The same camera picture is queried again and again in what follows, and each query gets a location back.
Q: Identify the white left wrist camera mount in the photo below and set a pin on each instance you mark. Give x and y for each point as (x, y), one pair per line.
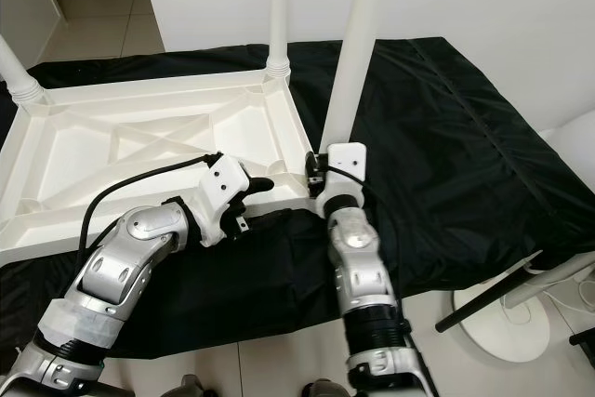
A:
(225, 188)

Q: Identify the white rounded object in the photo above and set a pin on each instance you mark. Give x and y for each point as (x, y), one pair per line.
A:
(572, 132)

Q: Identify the grey robot left foot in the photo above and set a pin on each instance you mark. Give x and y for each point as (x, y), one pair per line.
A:
(186, 388)

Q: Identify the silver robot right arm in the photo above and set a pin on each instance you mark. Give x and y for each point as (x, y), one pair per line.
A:
(367, 267)

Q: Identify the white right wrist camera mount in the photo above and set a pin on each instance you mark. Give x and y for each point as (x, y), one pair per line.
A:
(346, 163)

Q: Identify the black metal table leg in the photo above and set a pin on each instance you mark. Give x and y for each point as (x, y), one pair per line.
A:
(488, 295)

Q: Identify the grey robot foot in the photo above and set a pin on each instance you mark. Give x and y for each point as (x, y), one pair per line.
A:
(325, 390)
(186, 388)

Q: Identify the white plastic table top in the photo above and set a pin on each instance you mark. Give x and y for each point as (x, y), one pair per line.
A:
(84, 155)

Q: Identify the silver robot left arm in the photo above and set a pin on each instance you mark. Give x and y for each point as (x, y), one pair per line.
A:
(121, 258)

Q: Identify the black cloth table cover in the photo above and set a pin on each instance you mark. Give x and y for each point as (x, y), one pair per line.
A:
(493, 109)

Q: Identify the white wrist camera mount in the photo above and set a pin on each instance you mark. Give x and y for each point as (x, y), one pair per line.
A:
(225, 188)
(346, 163)

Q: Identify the grey robot right foot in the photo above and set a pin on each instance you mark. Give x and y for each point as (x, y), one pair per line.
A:
(325, 390)

